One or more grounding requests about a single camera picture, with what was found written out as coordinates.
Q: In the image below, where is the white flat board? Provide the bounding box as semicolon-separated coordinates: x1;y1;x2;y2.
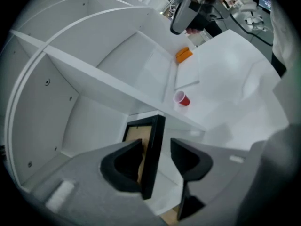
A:
174;47;200;90

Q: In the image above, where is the red plastic cup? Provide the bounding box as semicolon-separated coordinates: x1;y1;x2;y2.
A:
173;90;190;107

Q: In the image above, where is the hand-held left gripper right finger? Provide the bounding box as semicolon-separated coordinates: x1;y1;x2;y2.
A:
170;137;268;222

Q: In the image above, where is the white wall shelf unit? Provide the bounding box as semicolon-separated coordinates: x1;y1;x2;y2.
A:
0;0;207;193

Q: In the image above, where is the dark framed picture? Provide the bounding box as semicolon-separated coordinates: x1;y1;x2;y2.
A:
121;114;166;200

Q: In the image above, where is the orange box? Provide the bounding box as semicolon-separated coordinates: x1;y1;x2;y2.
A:
175;46;193;65

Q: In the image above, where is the black chest screen device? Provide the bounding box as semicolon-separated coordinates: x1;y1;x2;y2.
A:
255;0;272;15

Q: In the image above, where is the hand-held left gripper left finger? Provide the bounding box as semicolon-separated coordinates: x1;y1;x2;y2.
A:
30;139;170;226

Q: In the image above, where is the white desk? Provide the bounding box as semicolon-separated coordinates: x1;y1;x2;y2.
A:
128;28;290;216

